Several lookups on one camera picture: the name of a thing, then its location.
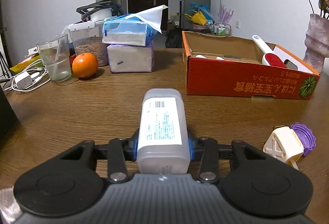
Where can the dark bag on floor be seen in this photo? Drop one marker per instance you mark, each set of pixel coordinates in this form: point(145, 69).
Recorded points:
point(173, 39)

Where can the yellow packet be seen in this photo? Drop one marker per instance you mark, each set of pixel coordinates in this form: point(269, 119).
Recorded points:
point(23, 64)

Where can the white plug adapter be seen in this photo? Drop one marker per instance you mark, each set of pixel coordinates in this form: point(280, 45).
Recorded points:
point(281, 145)

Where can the clear drinking straw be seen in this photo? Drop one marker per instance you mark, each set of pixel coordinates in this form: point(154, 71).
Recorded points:
point(58, 48)

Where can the white pot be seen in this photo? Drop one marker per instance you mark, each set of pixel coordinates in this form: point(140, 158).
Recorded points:
point(100, 14)

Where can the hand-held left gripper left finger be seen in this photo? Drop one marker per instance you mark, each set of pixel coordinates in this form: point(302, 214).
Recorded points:
point(134, 148)

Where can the blue plastic bag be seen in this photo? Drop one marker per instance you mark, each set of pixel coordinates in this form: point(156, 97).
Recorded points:
point(203, 8)

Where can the orange fruit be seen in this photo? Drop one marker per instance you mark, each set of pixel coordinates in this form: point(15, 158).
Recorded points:
point(84, 65)

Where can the pink basin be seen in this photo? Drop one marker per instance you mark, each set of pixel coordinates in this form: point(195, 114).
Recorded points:
point(198, 26)

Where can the pink ridged vase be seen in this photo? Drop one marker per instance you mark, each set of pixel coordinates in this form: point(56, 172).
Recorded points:
point(316, 41)

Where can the blue tissue pack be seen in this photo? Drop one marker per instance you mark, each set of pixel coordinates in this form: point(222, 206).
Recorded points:
point(127, 31)

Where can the white wall socket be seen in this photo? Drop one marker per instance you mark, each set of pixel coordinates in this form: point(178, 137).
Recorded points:
point(237, 25)

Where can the small white box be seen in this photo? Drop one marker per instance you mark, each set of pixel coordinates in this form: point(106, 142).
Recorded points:
point(33, 51)

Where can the black monitor back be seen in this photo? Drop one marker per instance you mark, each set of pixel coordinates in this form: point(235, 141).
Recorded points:
point(7, 113)

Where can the white purple tissue pack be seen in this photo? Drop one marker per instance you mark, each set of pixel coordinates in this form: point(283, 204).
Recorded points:
point(129, 58)

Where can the translucent plastic box white label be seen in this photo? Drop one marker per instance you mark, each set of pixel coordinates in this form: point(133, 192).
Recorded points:
point(162, 123)

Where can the white tissue sheet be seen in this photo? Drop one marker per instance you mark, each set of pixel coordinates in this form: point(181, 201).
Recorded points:
point(154, 17)

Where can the purple feather decoration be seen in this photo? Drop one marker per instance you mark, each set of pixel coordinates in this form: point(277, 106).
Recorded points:
point(225, 12)

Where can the orange cardboard box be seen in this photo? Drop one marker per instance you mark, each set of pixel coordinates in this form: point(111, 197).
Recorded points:
point(244, 80)

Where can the clear food container with nuts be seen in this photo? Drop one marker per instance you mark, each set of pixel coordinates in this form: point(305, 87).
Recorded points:
point(88, 45)

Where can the yellow bag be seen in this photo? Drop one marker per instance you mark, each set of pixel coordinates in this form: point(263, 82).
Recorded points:
point(199, 18)

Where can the pink patterned cloth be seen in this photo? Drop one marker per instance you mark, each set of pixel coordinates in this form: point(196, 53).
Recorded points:
point(9, 204)

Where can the purple ridged lid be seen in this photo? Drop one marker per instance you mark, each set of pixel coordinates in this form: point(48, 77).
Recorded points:
point(305, 136)

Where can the red white lint roller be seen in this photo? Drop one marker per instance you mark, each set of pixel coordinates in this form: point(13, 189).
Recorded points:
point(270, 55)

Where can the black folding stand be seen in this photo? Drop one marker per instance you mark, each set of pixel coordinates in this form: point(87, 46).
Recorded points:
point(88, 7)

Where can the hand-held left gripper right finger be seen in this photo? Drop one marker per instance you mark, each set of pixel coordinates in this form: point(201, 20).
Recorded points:
point(192, 148)

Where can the clear glass cup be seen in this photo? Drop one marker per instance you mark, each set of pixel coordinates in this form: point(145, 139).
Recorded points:
point(55, 62)

